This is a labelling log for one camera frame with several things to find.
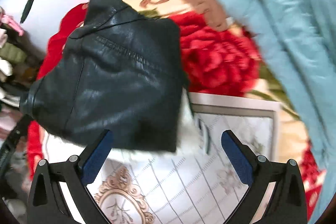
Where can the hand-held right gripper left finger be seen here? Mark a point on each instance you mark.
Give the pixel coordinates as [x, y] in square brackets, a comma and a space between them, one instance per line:
[97, 153]

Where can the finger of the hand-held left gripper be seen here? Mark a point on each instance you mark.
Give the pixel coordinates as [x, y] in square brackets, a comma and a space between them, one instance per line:
[14, 134]

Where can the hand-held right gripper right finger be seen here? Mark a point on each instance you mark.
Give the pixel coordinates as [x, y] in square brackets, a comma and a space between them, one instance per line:
[236, 155]

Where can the black leather jacket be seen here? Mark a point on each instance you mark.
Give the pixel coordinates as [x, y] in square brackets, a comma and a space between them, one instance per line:
[113, 71]

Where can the cluttered clothes rack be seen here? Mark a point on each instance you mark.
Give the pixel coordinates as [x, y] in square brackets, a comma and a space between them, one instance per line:
[10, 82]

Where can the dark green striped-cuff garment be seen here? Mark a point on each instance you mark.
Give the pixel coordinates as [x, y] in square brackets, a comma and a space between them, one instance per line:
[203, 132]

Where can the white fleece folded garment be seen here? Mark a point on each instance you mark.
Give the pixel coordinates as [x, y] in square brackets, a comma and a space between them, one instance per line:
[187, 119]

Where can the white diamond-pattern floral mat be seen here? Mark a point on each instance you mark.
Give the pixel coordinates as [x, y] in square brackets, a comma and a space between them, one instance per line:
[178, 182]

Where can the olive green puffer jacket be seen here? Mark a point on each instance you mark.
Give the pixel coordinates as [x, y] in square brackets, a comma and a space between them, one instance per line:
[13, 53]

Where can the red floral blanket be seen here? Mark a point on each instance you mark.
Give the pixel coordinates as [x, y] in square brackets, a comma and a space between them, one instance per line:
[218, 58]

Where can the pink garment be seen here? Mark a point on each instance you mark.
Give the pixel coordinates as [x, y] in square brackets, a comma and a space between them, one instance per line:
[10, 22]

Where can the light blue quilt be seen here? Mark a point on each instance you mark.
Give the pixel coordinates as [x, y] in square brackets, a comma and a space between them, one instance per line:
[283, 29]

